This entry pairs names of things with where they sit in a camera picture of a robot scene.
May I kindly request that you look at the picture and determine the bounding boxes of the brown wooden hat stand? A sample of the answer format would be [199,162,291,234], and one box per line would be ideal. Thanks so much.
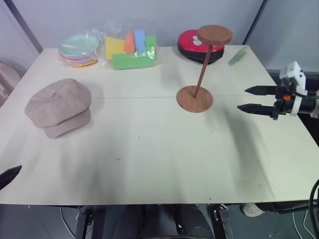
[176,24,233,114]

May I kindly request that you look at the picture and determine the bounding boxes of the black table frame leg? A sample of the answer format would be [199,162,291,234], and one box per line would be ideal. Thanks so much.
[212,203,232,239]
[75,205,93,239]

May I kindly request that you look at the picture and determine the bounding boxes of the beige newsboy cap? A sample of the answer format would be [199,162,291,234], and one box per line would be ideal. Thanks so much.
[24,78,92,139]

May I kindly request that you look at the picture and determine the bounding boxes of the light blue plate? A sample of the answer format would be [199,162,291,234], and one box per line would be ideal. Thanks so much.
[59,48,97,59]

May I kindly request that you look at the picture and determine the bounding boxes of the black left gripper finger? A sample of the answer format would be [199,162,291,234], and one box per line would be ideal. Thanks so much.
[0,165,22,191]

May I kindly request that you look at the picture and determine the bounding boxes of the long green foam block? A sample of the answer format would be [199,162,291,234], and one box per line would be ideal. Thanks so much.
[112,51,155,71]

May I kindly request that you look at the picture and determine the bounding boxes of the blue foam block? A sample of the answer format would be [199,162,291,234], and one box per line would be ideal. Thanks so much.
[134,28,147,53]

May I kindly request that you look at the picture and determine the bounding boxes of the pink plate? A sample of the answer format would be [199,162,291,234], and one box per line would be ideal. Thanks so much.
[59,52,98,64]

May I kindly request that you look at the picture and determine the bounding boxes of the dark wall frame bar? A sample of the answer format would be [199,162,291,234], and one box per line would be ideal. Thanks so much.
[6,0,43,54]
[243,0,269,46]

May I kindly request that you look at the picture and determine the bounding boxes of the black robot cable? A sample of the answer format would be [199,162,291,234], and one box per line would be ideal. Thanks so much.
[308,178,319,239]

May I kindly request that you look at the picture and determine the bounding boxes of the red and black round cushion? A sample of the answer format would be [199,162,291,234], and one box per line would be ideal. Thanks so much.
[177,29,225,65]

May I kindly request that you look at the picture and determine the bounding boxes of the stack of pastel plates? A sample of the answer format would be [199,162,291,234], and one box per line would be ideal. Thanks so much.
[57,26,106,68]

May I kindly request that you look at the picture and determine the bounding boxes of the orange foam block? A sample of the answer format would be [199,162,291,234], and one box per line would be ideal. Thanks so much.
[124,32,136,54]

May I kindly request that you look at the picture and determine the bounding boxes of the clear plastic block bag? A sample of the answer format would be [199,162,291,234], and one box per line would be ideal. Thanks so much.
[101,16,160,72]

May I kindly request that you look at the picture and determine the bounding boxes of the yellow foam block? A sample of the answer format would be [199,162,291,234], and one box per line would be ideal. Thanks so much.
[105,36,126,61]

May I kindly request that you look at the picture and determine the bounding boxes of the pale green brush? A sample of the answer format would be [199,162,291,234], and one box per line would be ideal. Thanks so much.
[228,48,248,66]

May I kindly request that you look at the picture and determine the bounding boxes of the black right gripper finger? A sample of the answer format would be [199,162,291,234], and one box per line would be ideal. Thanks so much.
[237,103,275,118]
[244,85,278,97]

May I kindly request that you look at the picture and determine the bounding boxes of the white shoe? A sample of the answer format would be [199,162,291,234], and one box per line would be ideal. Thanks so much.
[240,203,266,218]

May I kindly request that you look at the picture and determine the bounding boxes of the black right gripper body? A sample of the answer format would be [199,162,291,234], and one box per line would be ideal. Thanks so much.
[272,84,297,122]

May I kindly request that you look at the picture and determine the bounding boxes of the light green plate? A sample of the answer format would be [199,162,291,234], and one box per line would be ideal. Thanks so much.
[58,33,100,55]

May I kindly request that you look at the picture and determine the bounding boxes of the yellow plate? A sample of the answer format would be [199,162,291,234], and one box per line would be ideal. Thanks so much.
[62,59,98,68]

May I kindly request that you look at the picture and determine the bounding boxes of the small green foam block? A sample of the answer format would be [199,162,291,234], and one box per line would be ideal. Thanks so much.
[145,34,157,52]

